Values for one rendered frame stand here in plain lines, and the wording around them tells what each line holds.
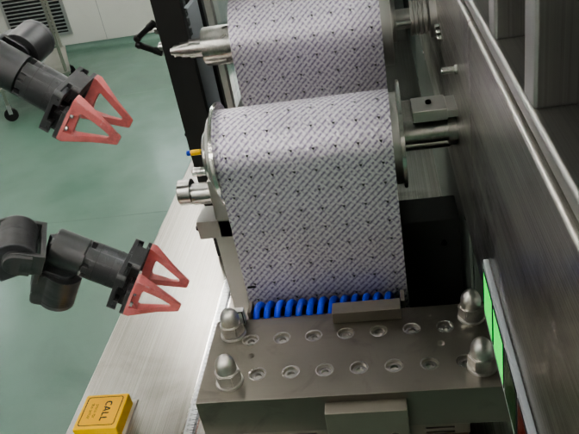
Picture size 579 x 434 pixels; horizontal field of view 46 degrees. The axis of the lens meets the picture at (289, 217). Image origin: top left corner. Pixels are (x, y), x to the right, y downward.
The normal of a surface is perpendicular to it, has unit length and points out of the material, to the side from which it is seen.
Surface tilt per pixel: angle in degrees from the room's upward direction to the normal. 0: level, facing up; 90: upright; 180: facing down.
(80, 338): 0
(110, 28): 90
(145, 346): 0
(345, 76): 92
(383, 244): 90
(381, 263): 90
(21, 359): 0
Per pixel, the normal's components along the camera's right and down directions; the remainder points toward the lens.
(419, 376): -0.17, -0.85
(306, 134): -0.16, -0.05
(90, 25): -0.08, 0.52
